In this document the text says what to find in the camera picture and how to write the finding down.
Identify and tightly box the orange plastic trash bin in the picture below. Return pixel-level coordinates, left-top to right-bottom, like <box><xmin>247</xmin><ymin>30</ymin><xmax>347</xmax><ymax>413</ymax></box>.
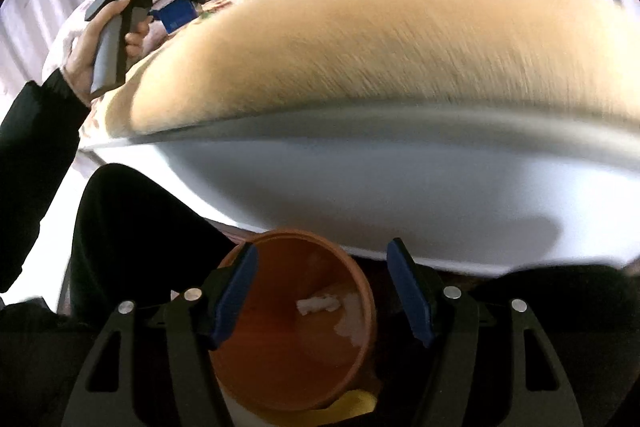
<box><xmin>212</xmin><ymin>230</ymin><xmax>376</xmax><ymax>413</ymax></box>

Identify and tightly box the white bed frame side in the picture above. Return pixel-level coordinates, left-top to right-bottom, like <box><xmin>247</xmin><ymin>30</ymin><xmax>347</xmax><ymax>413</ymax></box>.
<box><xmin>81</xmin><ymin>103</ymin><xmax>639</xmax><ymax>274</ymax></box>

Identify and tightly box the yellow floral plush blanket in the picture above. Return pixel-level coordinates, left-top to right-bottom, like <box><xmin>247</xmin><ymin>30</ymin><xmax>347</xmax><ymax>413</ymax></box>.
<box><xmin>80</xmin><ymin>0</ymin><xmax>639</xmax><ymax>143</ymax></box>

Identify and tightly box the person's left hand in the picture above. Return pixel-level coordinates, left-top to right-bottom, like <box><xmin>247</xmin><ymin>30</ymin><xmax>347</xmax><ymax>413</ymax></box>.
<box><xmin>61</xmin><ymin>0</ymin><xmax>153</xmax><ymax>107</ymax></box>

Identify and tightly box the yellow plastic object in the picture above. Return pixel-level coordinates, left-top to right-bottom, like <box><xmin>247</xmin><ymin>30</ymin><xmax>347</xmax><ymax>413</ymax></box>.
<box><xmin>314</xmin><ymin>389</ymin><xmax>378</xmax><ymax>425</ymax></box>

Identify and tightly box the left forearm black sleeve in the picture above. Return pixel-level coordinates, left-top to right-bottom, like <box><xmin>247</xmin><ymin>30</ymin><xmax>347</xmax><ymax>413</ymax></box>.
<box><xmin>1</xmin><ymin>70</ymin><xmax>89</xmax><ymax>293</ymax></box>

